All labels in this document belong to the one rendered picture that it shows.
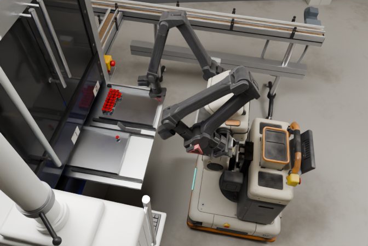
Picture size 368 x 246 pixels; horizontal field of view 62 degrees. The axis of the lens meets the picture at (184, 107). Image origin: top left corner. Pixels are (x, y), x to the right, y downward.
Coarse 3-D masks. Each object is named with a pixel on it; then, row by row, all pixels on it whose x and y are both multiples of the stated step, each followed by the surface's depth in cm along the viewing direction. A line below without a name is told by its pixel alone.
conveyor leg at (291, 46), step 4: (292, 44) 253; (288, 48) 258; (292, 48) 256; (288, 52) 260; (284, 56) 267; (288, 56) 264; (284, 60) 268; (288, 60) 268; (284, 64) 271; (276, 76) 288; (280, 76) 284; (276, 80) 289; (276, 84) 293; (272, 88) 299; (276, 88) 297; (272, 92) 302
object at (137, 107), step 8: (112, 88) 208; (120, 88) 206; (128, 88) 205; (128, 96) 204; (136, 96) 205; (144, 96) 205; (120, 104) 200; (128, 104) 201; (136, 104) 201; (144, 104) 201; (152, 104) 201; (120, 112) 196; (128, 112) 197; (136, 112) 197; (144, 112) 197; (152, 112) 197; (112, 120) 191; (120, 120) 189; (128, 120) 193; (136, 120) 193; (144, 120) 194; (152, 120) 194
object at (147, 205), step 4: (144, 196) 104; (144, 200) 102; (148, 200) 103; (144, 204) 104; (148, 204) 104; (144, 208) 105; (148, 208) 107; (148, 212) 110; (148, 216) 114; (148, 220) 118; (152, 220) 120; (148, 224) 122; (152, 224) 123; (148, 228) 128; (152, 228) 127; (152, 232) 131; (152, 236) 136; (152, 240) 141; (152, 244) 145
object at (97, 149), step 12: (84, 132) 187; (96, 132) 187; (108, 132) 186; (120, 132) 184; (84, 144) 182; (96, 144) 182; (108, 144) 183; (120, 144) 183; (72, 156) 177; (84, 156) 177; (96, 156) 178; (108, 156) 178; (120, 156) 178; (84, 168) 171; (96, 168) 173; (108, 168) 173
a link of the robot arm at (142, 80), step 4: (140, 76) 185; (144, 76) 184; (148, 76) 177; (152, 76) 177; (140, 80) 184; (144, 80) 183; (148, 80) 178; (152, 80) 178; (140, 84) 185; (144, 84) 185
